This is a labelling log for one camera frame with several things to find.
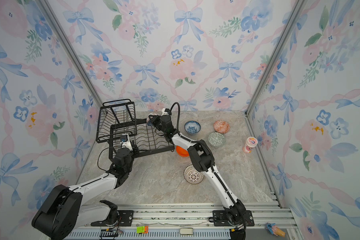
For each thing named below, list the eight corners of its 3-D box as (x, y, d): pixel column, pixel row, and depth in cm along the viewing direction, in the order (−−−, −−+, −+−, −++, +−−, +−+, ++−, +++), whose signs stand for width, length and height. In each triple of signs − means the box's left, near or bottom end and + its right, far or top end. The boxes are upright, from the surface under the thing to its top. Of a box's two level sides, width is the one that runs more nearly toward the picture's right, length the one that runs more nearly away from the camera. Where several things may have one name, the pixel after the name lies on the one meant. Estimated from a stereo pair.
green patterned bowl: (209, 147, 103) (210, 143, 99) (207, 135, 109) (208, 131, 105) (224, 147, 103) (226, 143, 99) (222, 135, 109) (223, 131, 105)
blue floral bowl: (184, 134, 109) (184, 130, 106) (184, 124, 115) (184, 120, 112) (200, 134, 110) (201, 130, 106) (199, 124, 115) (200, 120, 112)
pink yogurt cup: (242, 153, 100) (248, 144, 91) (240, 146, 103) (245, 136, 95) (252, 153, 100) (259, 144, 91) (249, 146, 103) (256, 136, 95)
